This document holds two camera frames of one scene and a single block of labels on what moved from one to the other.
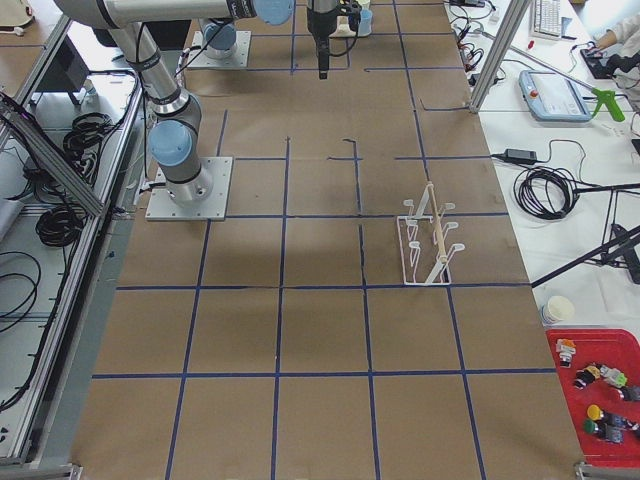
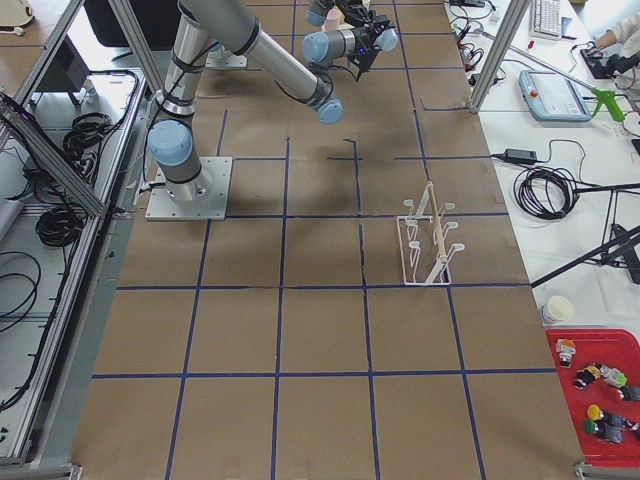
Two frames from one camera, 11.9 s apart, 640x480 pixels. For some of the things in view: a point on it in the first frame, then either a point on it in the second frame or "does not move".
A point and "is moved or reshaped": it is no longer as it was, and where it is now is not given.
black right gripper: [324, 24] → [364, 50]
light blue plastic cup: [366, 18] is moved or reshaped
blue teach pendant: [552, 97] does not move
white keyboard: [546, 19] does not move
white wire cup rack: [422, 239] does not move
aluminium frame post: [497, 52] does not move
